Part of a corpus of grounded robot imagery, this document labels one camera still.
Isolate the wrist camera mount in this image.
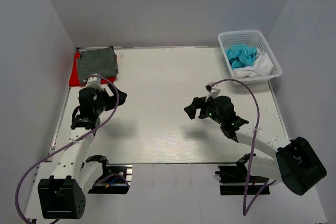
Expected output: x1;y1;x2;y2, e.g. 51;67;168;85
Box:
84;74;103;90
205;82;221;102

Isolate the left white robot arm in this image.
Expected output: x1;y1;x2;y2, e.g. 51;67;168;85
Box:
37;84;127;219

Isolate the white plastic basket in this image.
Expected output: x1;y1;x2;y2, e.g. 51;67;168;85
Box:
218;30;282;84

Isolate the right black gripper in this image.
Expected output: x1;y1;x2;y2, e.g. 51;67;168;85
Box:
185;93;225;125

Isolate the blue t shirt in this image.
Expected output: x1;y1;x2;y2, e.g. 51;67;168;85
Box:
225;44;258;70

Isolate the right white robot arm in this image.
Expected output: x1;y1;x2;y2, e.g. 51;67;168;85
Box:
184;96;327;196

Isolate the folded grey t shirt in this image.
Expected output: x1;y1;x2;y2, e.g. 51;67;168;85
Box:
76;46;118;84

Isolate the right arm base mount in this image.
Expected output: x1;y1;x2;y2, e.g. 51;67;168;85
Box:
215;154;266;196

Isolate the folded red t shirt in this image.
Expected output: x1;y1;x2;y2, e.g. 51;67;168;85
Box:
69;52;117;87

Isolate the white t shirt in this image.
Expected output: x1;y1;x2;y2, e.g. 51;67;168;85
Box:
233;49;274;79

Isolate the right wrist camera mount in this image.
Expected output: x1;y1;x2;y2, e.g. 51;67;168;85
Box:
205;82;221;102

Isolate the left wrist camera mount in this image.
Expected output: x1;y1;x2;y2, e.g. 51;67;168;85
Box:
84;74;103;90

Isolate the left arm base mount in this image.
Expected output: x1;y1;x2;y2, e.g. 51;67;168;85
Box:
85;155;133;195

